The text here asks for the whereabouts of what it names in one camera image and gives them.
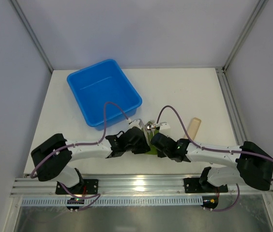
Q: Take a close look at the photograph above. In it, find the blue plastic bin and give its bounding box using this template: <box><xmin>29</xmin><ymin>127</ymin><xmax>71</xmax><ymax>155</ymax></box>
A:
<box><xmin>67</xmin><ymin>59</ymin><xmax>142</xmax><ymax>131</ymax></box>

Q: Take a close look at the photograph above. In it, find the beige cutlery tray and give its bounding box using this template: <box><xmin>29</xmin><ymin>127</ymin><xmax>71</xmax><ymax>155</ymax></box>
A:
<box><xmin>186</xmin><ymin>117</ymin><xmax>202</xmax><ymax>140</ymax></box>

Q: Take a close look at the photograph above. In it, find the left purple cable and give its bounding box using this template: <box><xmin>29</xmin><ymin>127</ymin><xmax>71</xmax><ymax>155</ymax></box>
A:
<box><xmin>30</xmin><ymin>101</ymin><xmax>132</xmax><ymax>211</ymax></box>

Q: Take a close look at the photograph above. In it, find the silver spoon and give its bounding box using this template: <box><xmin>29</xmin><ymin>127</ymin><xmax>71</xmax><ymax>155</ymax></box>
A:
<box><xmin>146</xmin><ymin>121</ymin><xmax>155</xmax><ymax>136</ymax></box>

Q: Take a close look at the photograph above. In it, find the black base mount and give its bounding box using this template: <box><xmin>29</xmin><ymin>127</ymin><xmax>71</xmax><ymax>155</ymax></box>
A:
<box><xmin>183</xmin><ymin>177</ymin><xmax>228</xmax><ymax>193</ymax></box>
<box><xmin>55</xmin><ymin>179</ymin><xmax>99</xmax><ymax>195</ymax></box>

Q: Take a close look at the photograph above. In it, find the silver fork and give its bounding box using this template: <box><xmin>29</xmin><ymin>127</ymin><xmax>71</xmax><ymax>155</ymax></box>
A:
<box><xmin>148</xmin><ymin>120</ymin><xmax>156</xmax><ymax>133</ymax></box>

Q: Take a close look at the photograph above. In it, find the white slotted cable duct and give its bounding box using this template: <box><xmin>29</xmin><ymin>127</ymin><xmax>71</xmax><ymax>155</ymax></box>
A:
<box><xmin>21</xmin><ymin>196</ymin><xmax>203</xmax><ymax>207</ymax></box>

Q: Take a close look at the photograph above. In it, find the left aluminium frame post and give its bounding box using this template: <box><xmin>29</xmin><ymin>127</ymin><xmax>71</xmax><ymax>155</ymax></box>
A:
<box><xmin>8</xmin><ymin>0</ymin><xmax>54</xmax><ymax>73</ymax></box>

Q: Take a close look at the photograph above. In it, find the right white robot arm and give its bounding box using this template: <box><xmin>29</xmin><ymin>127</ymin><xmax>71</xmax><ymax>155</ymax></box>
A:
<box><xmin>151</xmin><ymin>133</ymin><xmax>273</xmax><ymax>191</ymax></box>

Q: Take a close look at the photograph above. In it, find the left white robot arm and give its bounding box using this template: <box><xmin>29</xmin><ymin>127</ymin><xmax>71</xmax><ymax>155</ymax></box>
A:
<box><xmin>30</xmin><ymin>127</ymin><xmax>151</xmax><ymax>195</ymax></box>

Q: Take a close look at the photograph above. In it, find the green paper napkin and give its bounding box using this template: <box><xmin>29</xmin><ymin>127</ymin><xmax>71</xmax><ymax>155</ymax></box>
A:
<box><xmin>142</xmin><ymin>129</ymin><xmax>159</xmax><ymax>155</ymax></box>

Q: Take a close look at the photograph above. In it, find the right aluminium side rail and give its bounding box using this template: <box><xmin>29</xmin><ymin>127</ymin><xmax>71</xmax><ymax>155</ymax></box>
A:
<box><xmin>215</xmin><ymin>67</ymin><xmax>249</xmax><ymax>145</ymax></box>

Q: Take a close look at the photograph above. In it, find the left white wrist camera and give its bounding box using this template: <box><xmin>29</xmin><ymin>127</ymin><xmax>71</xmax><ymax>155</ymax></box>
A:
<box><xmin>128</xmin><ymin>119</ymin><xmax>144</xmax><ymax>131</ymax></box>

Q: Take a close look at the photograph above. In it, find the right aluminium frame post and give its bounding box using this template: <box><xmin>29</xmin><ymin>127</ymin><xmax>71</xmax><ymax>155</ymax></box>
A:
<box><xmin>222</xmin><ymin>0</ymin><xmax>268</xmax><ymax>72</ymax></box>

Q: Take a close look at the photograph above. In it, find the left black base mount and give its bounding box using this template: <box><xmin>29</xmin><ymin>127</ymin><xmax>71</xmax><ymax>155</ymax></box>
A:
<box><xmin>55</xmin><ymin>179</ymin><xmax>99</xmax><ymax>195</ymax></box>

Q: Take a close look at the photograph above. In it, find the aluminium front rail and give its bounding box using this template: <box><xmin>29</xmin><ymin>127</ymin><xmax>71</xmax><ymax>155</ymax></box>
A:
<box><xmin>9</xmin><ymin>174</ymin><xmax>273</xmax><ymax>198</ymax></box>

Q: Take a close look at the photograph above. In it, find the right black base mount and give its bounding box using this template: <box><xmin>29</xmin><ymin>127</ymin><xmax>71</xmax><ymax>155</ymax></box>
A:
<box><xmin>183</xmin><ymin>177</ymin><xmax>228</xmax><ymax>193</ymax></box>

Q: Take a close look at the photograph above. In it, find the aluminium frame post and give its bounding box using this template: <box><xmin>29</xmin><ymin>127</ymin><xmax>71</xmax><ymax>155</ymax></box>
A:
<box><xmin>222</xmin><ymin>0</ymin><xmax>268</xmax><ymax>72</ymax></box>
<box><xmin>8</xmin><ymin>0</ymin><xmax>54</xmax><ymax>73</ymax></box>

